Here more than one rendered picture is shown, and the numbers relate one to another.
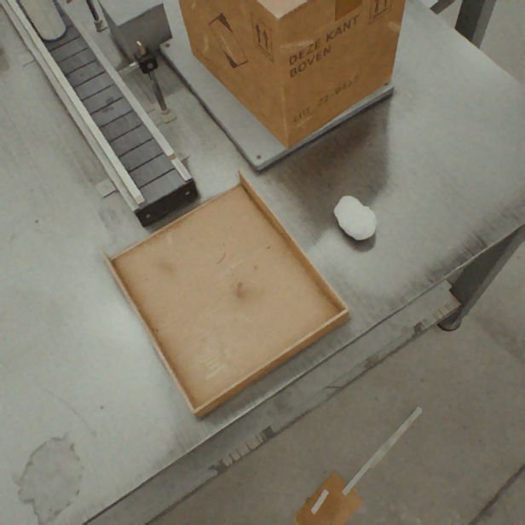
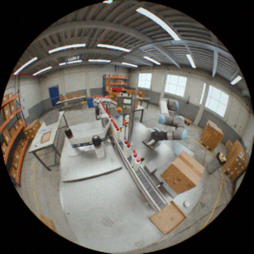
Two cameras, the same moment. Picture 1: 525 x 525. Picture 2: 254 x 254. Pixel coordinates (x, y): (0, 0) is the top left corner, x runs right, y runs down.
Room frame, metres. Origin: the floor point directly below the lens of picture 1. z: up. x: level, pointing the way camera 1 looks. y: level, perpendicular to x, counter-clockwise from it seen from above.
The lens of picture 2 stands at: (0.59, 0.47, 1.60)
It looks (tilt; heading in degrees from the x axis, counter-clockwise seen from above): 33 degrees down; 355
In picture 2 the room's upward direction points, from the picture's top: 4 degrees clockwise
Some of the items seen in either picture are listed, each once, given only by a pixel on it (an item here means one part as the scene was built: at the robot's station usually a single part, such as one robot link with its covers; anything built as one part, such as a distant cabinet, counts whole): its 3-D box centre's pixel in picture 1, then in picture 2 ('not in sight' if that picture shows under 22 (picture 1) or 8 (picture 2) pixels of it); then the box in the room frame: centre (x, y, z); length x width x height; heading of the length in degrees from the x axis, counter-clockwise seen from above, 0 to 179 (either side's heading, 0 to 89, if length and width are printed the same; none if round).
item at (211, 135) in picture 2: not in sight; (211, 134); (1.86, -3.53, 0.45); 1.20 x 0.84 x 0.89; 123
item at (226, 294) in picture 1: (221, 283); (170, 218); (0.33, 0.08, 0.85); 0.30 x 0.26 x 0.04; 23
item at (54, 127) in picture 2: not in sight; (54, 135); (1.84, 2.52, 0.40); 1.90 x 0.75 x 0.80; 32
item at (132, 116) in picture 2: not in sight; (131, 123); (1.34, 0.36, 1.16); 0.04 x 0.04 x 0.67; 23
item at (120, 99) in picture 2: not in sight; (125, 104); (1.38, 0.44, 1.38); 0.17 x 0.10 x 0.19; 79
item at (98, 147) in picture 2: not in sight; (98, 147); (1.06, 0.70, 1.03); 0.09 x 0.09 x 0.30
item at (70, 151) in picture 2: not in sight; (75, 146); (1.17, 1.09, 0.89); 0.31 x 0.31 x 0.01
